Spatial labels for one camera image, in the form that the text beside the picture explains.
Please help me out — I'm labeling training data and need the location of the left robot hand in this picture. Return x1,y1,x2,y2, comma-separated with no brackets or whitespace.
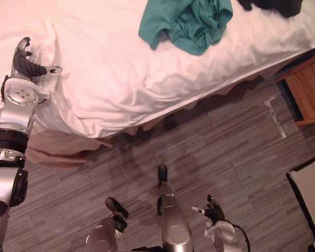
12,37,63,79

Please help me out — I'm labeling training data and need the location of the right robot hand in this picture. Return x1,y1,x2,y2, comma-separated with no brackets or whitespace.
191,194,226,221

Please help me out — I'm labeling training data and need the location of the beige bed skirt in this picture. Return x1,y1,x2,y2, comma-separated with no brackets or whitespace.
25,74,265,168

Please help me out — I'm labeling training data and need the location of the white bed sheet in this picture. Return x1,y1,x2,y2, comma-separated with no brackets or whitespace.
0,0,315,139

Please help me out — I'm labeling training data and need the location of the teal crumpled cloth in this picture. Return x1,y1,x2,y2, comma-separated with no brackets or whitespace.
138,0,234,56

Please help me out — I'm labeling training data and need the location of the black crumpled cloth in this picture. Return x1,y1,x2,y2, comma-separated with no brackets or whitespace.
237,0,305,18

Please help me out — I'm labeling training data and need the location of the left silver robot leg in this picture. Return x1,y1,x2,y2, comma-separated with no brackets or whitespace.
85,197,129,252

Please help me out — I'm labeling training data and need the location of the wooden bedside table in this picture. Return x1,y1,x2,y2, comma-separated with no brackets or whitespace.
275,49,315,128

